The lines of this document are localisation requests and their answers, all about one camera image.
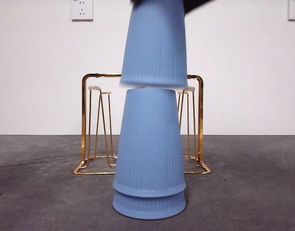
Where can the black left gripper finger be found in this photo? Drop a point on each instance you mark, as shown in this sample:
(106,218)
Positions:
(193,4)
(136,2)

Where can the blue ribbed plastic cup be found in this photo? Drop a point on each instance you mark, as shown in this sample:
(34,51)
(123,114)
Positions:
(148,208)
(148,139)
(153,48)

